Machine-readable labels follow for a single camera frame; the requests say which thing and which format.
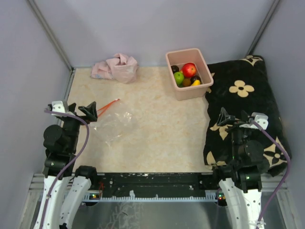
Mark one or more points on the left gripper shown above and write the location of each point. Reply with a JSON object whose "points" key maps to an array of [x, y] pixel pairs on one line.
{"points": [[90, 111]]}

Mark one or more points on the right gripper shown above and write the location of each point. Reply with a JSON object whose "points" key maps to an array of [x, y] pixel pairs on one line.
{"points": [[225, 118]]}

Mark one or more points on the clear zip top bag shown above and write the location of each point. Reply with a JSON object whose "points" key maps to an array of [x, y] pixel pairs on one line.
{"points": [[115, 121]]}

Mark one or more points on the large red apple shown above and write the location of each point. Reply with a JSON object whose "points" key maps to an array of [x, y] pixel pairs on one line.
{"points": [[189, 70]]}

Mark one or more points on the green apple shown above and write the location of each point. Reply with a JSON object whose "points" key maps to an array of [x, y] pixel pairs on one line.
{"points": [[179, 77]]}

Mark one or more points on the pink plastic bin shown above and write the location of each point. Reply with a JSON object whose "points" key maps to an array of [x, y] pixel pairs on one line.
{"points": [[180, 58]]}

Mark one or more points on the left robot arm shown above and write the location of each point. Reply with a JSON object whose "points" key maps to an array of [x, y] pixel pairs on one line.
{"points": [[64, 188]]}

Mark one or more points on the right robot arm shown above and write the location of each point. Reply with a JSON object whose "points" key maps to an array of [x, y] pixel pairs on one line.
{"points": [[240, 180]]}

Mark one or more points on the black floral cushion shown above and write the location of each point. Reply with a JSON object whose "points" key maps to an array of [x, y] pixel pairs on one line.
{"points": [[239, 85]]}

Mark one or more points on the yellow pear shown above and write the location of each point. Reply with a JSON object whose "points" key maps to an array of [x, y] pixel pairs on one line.
{"points": [[195, 83]]}

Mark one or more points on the dark plum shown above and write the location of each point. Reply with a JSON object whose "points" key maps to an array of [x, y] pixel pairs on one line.
{"points": [[175, 69], [195, 78]]}

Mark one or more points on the pink crumpled cloth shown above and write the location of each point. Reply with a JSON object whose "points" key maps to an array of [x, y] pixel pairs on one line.
{"points": [[121, 67]]}

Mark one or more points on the brown kiwi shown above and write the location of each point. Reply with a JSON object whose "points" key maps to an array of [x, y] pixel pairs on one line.
{"points": [[186, 82]]}

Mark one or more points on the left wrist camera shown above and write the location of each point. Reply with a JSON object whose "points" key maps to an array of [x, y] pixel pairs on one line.
{"points": [[59, 107]]}

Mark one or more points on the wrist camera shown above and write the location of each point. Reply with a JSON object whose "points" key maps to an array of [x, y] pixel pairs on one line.
{"points": [[258, 121], [59, 107]]}

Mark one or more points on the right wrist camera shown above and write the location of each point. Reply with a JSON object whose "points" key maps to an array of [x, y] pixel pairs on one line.
{"points": [[258, 121]]}

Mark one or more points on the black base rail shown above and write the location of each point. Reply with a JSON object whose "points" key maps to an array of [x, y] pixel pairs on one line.
{"points": [[150, 185]]}

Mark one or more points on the left metal frame post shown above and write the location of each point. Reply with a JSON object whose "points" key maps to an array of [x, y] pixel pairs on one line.
{"points": [[49, 33]]}

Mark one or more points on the metal frame post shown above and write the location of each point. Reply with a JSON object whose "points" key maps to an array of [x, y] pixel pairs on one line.
{"points": [[263, 26], [49, 33]]}

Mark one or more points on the right metal frame post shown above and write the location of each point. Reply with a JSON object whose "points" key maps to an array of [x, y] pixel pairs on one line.
{"points": [[263, 26]]}

